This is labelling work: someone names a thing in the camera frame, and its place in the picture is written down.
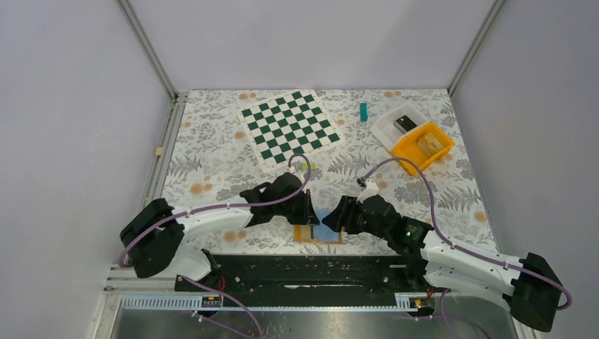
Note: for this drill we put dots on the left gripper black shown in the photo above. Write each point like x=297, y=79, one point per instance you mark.
x=307, y=215

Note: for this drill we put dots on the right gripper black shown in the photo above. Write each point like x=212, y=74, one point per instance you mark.
x=333, y=219

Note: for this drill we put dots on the orange leather card holder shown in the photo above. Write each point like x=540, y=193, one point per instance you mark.
x=316, y=234

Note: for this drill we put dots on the gold cards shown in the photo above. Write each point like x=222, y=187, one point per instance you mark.
x=429, y=145

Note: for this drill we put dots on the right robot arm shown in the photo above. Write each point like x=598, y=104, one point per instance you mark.
x=527, y=288

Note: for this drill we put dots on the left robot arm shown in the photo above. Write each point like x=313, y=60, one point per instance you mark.
x=154, y=240

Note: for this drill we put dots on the black card in white bin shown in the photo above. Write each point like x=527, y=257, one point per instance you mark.
x=405, y=124

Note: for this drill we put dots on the lime green block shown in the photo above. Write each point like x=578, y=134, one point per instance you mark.
x=306, y=166

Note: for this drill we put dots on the green white chessboard mat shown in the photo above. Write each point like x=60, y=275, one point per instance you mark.
x=294, y=122

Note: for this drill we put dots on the white plastic bin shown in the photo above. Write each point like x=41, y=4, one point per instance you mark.
x=390, y=128

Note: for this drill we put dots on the teal block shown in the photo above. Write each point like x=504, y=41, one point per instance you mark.
x=363, y=112

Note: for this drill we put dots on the orange plastic bin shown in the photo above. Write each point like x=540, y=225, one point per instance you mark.
x=415, y=159

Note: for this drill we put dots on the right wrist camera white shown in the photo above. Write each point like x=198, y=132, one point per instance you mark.
x=369, y=189

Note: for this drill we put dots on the aluminium rail front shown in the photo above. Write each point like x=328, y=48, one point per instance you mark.
x=167, y=291

